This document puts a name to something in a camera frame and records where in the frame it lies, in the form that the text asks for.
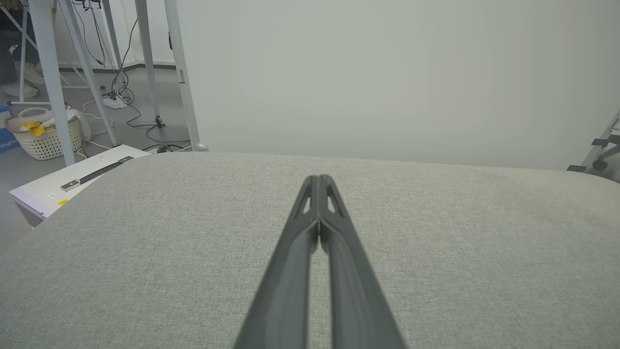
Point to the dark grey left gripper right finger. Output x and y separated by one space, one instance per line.
356 291

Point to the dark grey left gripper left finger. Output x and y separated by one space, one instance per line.
286 281

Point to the grey fabric sofa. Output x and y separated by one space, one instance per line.
145 266

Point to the white power strip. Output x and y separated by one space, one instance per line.
115 102

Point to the white equipment box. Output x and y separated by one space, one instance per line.
43 194

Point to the white table leg with clamp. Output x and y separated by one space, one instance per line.
148 58

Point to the white plastic laundry basket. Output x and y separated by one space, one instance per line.
48 143

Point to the yellow cloth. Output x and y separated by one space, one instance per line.
34 128

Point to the thin white table leg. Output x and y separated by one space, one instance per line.
114 39

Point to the slanted grey table leg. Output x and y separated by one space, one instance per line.
81 48

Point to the blue cardboard box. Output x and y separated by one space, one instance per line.
7 135

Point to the thick white table leg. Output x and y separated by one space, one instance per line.
48 72

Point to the white sneaker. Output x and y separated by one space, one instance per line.
19 90
34 75

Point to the white partition post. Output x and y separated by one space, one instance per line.
183 72

